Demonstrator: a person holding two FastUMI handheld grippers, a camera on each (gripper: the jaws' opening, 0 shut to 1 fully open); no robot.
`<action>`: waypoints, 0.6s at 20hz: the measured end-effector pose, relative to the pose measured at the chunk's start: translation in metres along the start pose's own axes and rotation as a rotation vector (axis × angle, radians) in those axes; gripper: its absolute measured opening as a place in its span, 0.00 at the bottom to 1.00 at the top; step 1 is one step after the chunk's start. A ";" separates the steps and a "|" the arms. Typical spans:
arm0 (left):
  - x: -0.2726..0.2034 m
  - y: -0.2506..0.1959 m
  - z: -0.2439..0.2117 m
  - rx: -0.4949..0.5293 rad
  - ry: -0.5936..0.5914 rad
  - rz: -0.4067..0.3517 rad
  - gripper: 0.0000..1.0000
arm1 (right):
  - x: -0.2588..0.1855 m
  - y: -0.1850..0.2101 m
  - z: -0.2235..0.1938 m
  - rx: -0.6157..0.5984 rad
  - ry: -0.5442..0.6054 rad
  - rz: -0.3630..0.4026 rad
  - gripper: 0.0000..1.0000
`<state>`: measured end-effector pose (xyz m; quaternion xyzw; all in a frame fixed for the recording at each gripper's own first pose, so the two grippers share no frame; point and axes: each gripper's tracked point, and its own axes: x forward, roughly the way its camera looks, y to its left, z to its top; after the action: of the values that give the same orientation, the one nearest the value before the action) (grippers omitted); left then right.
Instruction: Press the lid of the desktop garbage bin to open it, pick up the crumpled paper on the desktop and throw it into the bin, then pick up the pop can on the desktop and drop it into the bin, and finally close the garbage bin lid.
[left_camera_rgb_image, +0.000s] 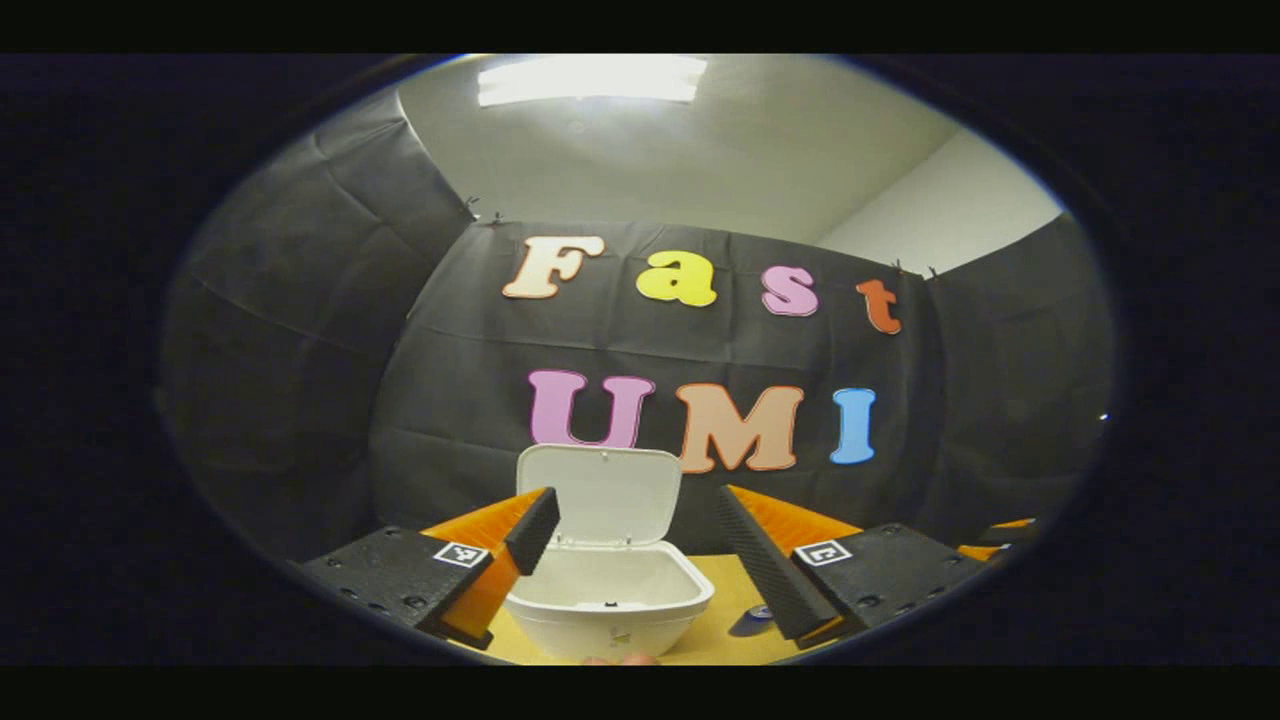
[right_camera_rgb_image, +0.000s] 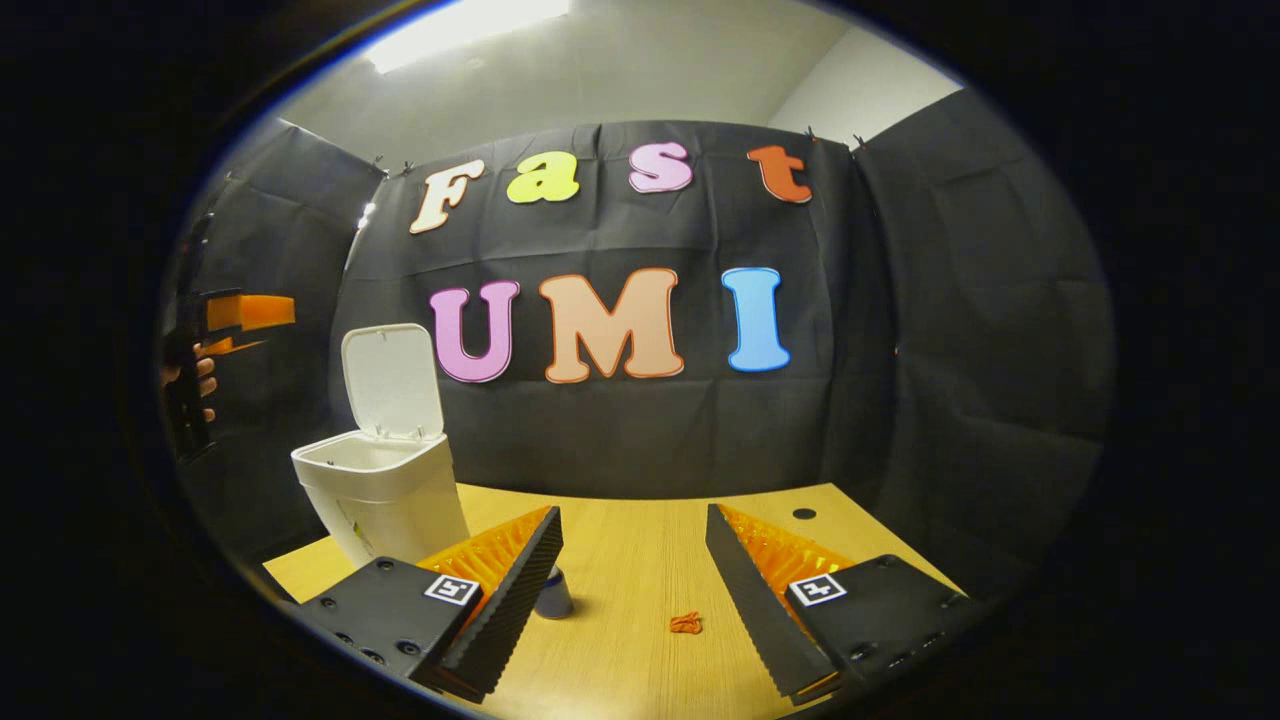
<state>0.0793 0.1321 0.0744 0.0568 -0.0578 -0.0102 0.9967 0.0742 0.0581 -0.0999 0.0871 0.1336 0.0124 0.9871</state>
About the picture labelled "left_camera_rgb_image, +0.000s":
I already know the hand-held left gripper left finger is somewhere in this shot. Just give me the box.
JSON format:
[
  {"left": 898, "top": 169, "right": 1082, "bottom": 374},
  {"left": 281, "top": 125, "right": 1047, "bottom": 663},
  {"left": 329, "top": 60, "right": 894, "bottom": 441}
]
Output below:
[{"left": 300, "top": 487, "right": 561, "bottom": 651}]

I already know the white desktop garbage bin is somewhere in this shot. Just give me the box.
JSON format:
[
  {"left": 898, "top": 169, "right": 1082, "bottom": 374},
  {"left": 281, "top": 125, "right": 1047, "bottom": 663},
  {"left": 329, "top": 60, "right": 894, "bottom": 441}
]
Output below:
[{"left": 505, "top": 444, "right": 716, "bottom": 663}]

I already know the ceiling light panel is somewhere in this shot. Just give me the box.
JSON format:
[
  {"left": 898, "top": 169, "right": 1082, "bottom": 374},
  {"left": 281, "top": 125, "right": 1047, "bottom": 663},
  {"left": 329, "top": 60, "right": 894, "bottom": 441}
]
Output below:
[{"left": 477, "top": 55, "right": 708, "bottom": 108}]

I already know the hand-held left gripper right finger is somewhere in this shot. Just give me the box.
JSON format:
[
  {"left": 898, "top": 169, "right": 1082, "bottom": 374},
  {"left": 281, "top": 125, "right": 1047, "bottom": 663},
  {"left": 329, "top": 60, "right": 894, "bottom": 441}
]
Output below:
[{"left": 715, "top": 485, "right": 991, "bottom": 651}]

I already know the black backdrop cloth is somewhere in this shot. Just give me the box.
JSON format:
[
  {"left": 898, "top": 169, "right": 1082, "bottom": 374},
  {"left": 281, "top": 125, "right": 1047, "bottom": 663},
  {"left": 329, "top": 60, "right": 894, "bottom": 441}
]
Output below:
[{"left": 158, "top": 88, "right": 1116, "bottom": 601}]

